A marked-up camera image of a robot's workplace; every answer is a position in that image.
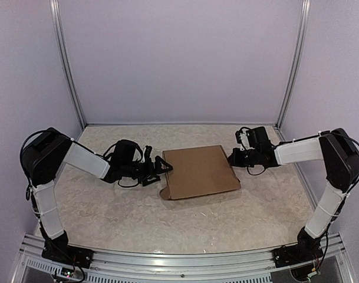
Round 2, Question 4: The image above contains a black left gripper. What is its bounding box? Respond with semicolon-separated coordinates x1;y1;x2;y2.
122;156;173;186

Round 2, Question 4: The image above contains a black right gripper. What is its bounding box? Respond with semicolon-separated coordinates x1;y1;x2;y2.
229;147;260;167

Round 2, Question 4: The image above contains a brown cardboard box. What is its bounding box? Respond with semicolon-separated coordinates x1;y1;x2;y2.
160;145;241;200

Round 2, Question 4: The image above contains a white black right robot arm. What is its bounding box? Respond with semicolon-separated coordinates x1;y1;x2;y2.
228;127;359;262

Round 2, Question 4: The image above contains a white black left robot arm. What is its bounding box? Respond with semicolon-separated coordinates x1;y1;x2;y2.
19;127;173;262

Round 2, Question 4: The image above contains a small circuit board with LEDs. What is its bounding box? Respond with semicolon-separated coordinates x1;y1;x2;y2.
60;268;75;279

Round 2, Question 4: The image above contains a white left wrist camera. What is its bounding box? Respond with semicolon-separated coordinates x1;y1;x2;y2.
142;145;153;162

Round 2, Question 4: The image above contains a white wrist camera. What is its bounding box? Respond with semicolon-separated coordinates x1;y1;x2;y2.
142;145;153;162
235;127;251;151

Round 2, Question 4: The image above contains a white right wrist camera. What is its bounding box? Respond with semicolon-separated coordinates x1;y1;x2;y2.
235;127;251;151

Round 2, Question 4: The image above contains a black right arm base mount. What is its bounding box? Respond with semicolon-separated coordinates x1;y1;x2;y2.
272;232;324;268

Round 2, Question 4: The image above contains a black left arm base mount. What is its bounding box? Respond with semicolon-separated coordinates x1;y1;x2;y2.
42;239;94;269

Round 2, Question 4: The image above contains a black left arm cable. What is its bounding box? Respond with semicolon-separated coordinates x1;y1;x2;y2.
19;131;147;189

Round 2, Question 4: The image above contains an aluminium front rail frame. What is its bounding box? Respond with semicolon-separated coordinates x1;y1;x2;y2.
18;232;354;283

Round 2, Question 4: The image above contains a right aluminium frame post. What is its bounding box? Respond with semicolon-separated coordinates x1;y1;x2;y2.
275;0;311;130

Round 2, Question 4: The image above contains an aluminium frame post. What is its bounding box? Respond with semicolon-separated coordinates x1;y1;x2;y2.
275;0;311;130
49;0;87;130

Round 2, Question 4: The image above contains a left aluminium frame post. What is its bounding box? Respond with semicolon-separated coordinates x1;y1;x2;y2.
49;0;87;130

